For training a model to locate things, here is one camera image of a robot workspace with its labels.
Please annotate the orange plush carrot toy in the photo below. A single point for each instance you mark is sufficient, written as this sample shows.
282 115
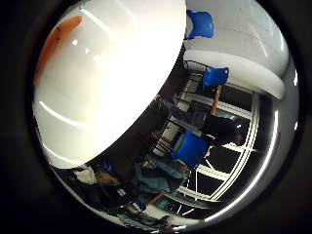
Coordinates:
53 45

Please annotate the blue chair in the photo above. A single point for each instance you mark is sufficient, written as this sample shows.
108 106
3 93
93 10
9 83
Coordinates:
201 24
191 148
215 77

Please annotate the teal blue jacket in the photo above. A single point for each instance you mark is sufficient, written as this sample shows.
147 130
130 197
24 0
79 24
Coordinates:
156 177

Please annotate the brown wooden pole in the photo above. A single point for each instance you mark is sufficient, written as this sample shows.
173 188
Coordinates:
216 100

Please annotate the person in black clothes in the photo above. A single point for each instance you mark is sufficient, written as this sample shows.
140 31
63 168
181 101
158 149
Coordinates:
221 130

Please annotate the brown furry item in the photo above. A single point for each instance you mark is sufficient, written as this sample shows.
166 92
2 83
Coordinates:
105 178

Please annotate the white bag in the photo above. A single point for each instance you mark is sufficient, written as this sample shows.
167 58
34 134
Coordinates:
86 175

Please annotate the white curved table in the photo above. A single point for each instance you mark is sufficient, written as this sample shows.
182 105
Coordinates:
240 73

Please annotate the white window frame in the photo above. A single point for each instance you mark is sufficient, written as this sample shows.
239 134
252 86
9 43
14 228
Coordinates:
224 105

